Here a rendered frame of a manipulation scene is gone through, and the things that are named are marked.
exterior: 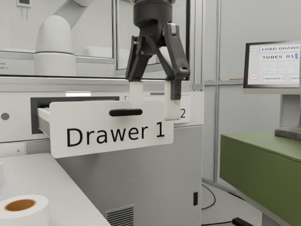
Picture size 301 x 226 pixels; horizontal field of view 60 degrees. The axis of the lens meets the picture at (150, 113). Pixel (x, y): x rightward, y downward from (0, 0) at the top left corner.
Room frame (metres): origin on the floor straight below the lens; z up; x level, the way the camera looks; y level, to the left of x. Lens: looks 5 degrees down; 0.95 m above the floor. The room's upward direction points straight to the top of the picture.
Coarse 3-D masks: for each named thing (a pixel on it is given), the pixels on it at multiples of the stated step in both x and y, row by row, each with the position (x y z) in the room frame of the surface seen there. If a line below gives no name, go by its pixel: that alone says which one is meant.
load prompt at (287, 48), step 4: (288, 44) 1.31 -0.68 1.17; (292, 44) 1.30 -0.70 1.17; (296, 44) 1.30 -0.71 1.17; (300, 44) 1.29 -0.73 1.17; (260, 48) 1.35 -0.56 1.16; (264, 48) 1.34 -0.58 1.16; (268, 48) 1.33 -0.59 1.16; (272, 48) 1.33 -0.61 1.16; (276, 48) 1.32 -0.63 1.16; (280, 48) 1.31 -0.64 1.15; (284, 48) 1.30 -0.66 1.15; (288, 48) 1.30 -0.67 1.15; (292, 48) 1.29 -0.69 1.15; (296, 48) 1.28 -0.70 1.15; (260, 52) 1.33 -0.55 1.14; (264, 52) 1.32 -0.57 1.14; (268, 52) 1.32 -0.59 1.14
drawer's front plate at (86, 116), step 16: (64, 112) 0.51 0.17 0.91; (80, 112) 0.53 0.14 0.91; (96, 112) 0.55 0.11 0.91; (144, 112) 0.60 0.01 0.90; (160, 112) 0.63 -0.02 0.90; (64, 128) 0.51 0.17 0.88; (80, 128) 0.53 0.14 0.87; (96, 128) 0.55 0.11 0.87; (112, 128) 0.56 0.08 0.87; (128, 128) 0.58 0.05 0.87; (64, 144) 0.51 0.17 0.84; (80, 144) 0.53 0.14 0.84; (96, 144) 0.55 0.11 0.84; (112, 144) 0.56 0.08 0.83; (128, 144) 0.58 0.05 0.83; (144, 144) 0.60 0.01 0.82; (160, 144) 0.63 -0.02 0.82
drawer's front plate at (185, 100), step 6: (144, 96) 0.97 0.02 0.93; (150, 96) 0.98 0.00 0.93; (156, 96) 1.00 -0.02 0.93; (162, 96) 1.01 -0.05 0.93; (186, 96) 1.07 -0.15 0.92; (180, 102) 1.05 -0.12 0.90; (186, 102) 1.07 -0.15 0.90; (180, 108) 1.05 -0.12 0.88; (186, 108) 1.07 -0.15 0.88; (180, 114) 1.06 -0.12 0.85; (186, 114) 1.07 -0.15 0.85; (174, 120) 1.04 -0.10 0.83; (180, 120) 1.06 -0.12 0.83; (186, 120) 1.07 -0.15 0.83
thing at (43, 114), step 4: (40, 108) 0.83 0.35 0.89; (44, 108) 0.83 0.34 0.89; (48, 108) 0.83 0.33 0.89; (40, 112) 0.75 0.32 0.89; (44, 112) 0.69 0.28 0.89; (48, 112) 0.68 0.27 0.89; (40, 116) 0.76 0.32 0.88; (44, 116) 0.69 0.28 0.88; (48, 116) 0.64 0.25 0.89; (40, 120) 0.74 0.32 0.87; (44, 120) 0.68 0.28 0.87; (48, 120) 0.64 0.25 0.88; (40, 124) 0.75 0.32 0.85; (44, 124) 0.68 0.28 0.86; (48, 124) 0.63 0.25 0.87; (40, 128) 0.75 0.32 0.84; (44, 128) 0.68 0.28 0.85; (48, 128) 0.63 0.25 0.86; (44, 132) 0.68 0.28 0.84; (48, 132) 0.63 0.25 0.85; (48, 136) 0.65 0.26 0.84
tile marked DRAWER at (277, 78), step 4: (264, 76) 1.23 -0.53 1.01; (268, 76) 1.22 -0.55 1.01; (272, 76) 1.21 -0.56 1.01; (276, 76) 1.21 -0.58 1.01; (280, 76) 1.20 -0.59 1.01; (284, 76) 1.20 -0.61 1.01; (264, 80) 1.21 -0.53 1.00; (268, 80) 1.21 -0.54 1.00; (272, 80) 1.20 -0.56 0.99; (276, 80) 1.19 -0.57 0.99; (280, 80) 1.19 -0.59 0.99; (284, 80) 1.18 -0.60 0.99
